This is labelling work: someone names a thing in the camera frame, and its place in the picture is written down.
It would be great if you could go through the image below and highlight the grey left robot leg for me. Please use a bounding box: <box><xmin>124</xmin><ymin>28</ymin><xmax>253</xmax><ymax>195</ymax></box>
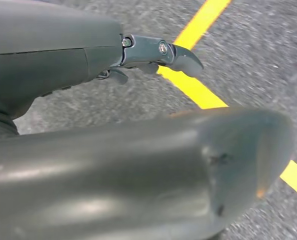
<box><xmin>0</xmin><ymin>105</ymin><xmax>295</xmax><ymax>240</ymax></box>

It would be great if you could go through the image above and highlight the yellow floor tape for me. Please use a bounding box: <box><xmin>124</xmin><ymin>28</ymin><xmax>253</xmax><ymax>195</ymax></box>
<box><xmin>157</xmin><ymin>0</ymin><xmax>297</xmax><ymax>202</ymax></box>

